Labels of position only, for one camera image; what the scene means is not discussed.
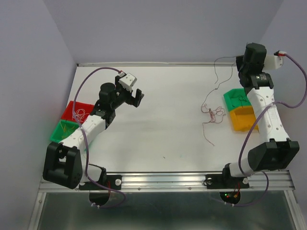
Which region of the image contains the green plastic bin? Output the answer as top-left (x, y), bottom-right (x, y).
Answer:
top-left (224, 88), bottom-right (251, 112)
top-left (50, 120), bottom-right (79, 143)

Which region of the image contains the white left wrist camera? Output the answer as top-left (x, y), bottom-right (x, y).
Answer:
top-left (119, 73), bottom-right (137, 92)

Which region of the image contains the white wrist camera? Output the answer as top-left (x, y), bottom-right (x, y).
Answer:
top-left (119, 73), bottom-right (137, 92)
top-left (263, 51), bottom-right (287, 71)

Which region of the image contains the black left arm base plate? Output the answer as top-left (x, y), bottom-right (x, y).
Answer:
top-left (79, 164), bottom-right (122, 191)

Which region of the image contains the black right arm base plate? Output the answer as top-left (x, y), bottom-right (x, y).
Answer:
top-left (203, 166), bottom-right (249, 189)

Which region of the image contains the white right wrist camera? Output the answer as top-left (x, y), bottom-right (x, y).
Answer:
top-left (263, 51), bottom-right (287, 71)

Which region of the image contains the aluminium table frame rail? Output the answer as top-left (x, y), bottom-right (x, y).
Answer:
top-left (26, 62), bottom-right (307, 230)

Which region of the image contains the white thin cable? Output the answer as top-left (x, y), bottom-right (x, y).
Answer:
top-left (72, 108), bottom-right (87, 122)

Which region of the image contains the yellow plastic bin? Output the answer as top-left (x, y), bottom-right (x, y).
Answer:
top-left (229, 106), bottom-right (256, 132)

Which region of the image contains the green plastic bin right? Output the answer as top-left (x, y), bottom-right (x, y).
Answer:
top-left (224, 88), bottom-right (251, 112)

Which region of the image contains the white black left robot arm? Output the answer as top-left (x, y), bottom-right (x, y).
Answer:
top-left (43, 73), bottom-right (144, 189)

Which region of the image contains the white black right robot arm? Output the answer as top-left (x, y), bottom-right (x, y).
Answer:
top-left (221, 43), bottom-right (299, 187)

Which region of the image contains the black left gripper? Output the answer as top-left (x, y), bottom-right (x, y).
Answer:
top-left (111, 76), bottom-right (144, 110)

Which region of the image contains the green plastic bin left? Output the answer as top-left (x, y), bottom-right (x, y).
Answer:
top-left (50, 120), bottom-right (79, 143)

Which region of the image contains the red plastic bin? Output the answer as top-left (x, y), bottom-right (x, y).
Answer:
top-left (61, 101), bottom-right (94, 123)

